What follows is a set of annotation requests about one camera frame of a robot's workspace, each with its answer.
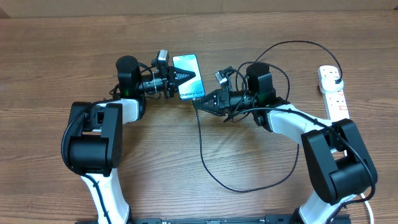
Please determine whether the blue-screen Galaxy smartphone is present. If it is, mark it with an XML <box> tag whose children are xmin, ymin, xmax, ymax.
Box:
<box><xmin>172</xmin><ymin>54</ymin><xmax>205</xmax><ymax>100</ymax></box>

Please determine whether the white power strip cord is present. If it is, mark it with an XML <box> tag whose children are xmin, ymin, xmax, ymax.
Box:
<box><xmin>341</xmin><ymin>149</ymin><xmax>375</xmax><ymax>224</ymax></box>

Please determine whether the white charger plug adapter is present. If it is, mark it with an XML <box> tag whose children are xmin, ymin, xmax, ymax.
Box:
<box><xmin>319</xmin><ymin>77</ymin><xmax>344</xmax><ymax>94</ymax></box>

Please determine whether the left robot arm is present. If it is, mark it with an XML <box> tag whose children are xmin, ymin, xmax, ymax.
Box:
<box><xmin>61</xmin><ymin>50</ymin><xmax>204</xmax><ymax>223</ymax></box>

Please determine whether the black USB charging cable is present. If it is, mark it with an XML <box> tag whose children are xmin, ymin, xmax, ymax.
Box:
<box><xmin>192</xmin><ymin>40</ymin><xmax>343</xmax><ymax>194</ymax></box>

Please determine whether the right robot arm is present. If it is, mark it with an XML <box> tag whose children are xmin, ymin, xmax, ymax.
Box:
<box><xmin>193</xmin><ymin>62</ymin><xmax>377</xmax><ymax>223</ymax></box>

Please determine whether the white power strip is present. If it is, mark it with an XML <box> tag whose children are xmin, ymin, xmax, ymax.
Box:
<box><xmin>318</xmin><ymin>65</ymin><xmax>349</xmax><ymax>121</ymax></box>

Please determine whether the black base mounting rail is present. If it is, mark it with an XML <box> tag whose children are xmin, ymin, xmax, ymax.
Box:
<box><xmin>127</xmin><ymin>215</ymin><xmax>300</xmax><ymax>224</ymax></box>

